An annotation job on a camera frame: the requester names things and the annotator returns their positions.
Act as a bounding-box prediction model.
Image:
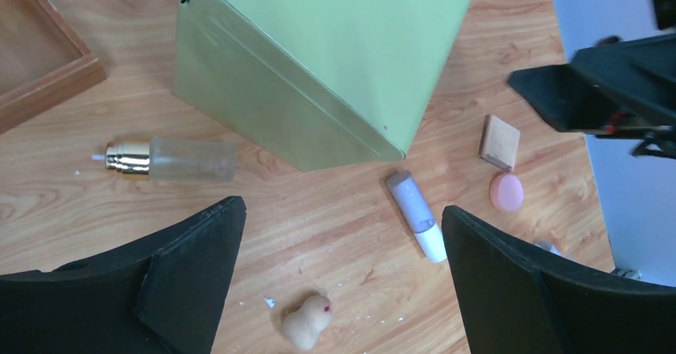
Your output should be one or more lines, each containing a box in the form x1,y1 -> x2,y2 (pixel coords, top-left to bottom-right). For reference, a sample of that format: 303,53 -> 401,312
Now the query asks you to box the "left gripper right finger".
442,205 -> 675,353

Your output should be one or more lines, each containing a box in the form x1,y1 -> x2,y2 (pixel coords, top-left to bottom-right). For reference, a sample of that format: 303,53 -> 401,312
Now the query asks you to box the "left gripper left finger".
1,196 -> 246,353

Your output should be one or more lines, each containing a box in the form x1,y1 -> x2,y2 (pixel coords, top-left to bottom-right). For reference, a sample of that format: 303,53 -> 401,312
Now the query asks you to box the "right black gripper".
508,0 -> 675,159

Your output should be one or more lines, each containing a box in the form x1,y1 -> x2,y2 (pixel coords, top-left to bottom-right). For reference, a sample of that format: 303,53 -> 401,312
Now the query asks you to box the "frosted glass perfume bottle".
92,138 -> 238,183

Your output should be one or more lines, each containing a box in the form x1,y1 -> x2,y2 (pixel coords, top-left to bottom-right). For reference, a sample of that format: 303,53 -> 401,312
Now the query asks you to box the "tan square sponge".
478,114 -> 521,172

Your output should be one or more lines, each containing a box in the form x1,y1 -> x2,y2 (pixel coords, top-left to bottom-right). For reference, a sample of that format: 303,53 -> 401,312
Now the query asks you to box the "white lavender lipstick tube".
386,171 -> 447,263

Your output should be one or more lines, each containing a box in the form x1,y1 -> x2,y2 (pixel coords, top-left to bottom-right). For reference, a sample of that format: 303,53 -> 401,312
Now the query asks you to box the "green metal drawer box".
173,0 -> 471,171

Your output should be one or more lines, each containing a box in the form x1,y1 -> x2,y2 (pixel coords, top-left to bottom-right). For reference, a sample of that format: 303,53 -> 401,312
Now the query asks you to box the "pink round powder puff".
489,173 -> 525,212

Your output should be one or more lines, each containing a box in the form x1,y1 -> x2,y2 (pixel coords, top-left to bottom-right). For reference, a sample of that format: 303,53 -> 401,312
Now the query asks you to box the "brown compartment tray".
1,0 -> 106,132

